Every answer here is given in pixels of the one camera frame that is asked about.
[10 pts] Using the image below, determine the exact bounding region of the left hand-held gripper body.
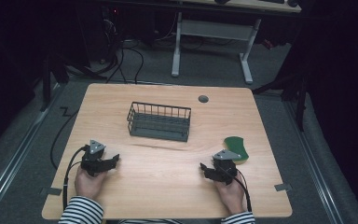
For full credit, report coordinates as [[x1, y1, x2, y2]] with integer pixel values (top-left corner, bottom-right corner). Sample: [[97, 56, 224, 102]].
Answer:
[[80, 139, 107, 177]]

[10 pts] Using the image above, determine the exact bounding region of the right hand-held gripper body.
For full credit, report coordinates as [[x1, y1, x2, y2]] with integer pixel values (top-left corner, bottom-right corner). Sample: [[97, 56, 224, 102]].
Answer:
[[211, 148, 242, 187]]

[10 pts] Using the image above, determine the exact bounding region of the green sponge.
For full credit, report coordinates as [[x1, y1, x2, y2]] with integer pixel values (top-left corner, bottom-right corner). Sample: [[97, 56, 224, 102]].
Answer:
[[223, 135, 250, 165]]

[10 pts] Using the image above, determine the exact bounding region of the dark wire basket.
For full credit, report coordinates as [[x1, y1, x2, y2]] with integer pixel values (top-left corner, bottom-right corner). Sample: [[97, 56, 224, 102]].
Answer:
[[126, 101, 192, 143]]

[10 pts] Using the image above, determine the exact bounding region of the person's right hand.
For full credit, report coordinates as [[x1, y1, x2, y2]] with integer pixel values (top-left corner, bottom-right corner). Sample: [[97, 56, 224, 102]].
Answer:
[[213, 173, 249, 216]]

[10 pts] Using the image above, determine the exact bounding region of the person's left hand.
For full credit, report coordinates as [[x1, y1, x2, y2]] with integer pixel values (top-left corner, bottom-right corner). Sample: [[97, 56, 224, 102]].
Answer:
[[74, 165, 107, 201]]

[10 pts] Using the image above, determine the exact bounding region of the grey tape piece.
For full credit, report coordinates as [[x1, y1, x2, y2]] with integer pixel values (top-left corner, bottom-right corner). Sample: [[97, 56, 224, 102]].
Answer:
[[40, 186, 62, 197], [273, 183, 293, 192]]

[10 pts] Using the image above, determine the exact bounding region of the black stand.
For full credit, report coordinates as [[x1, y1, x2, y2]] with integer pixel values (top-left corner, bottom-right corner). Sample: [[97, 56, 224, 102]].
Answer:
[[38, 52, 108, 113], [251, 46, 311, 133]]

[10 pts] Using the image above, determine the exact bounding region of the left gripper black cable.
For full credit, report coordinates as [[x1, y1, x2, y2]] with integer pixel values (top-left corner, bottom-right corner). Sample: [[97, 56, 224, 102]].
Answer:
[[62, 145, 90, 213]]

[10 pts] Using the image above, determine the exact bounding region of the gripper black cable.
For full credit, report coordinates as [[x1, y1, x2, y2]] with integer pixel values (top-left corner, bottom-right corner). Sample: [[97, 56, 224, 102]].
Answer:
[[62, 145, 90, 213], [217, 166, 253, 214]]

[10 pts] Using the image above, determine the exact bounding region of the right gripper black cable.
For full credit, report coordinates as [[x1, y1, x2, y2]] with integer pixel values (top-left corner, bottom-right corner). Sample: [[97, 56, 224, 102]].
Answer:
[[217, 166, 253, 214]]

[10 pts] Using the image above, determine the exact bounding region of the black floor cable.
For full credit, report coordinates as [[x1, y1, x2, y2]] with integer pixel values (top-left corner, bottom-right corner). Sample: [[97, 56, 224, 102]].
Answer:
[[49, 106, 80, 171]]

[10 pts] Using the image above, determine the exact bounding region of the metal floor rail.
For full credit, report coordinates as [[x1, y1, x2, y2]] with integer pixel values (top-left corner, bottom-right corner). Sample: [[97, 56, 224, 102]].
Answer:
[[0, 82, 63, 218], [283, 97, 346, 224]]

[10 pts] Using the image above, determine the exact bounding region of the bundle of black floor cables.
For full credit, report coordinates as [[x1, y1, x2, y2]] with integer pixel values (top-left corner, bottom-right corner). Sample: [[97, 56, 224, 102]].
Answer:
[[68, 8, 181, 85]]

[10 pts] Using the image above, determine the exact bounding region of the white frame desk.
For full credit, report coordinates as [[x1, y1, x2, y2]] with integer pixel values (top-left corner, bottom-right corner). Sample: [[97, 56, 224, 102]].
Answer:
[[104, 0, 303, 86]]

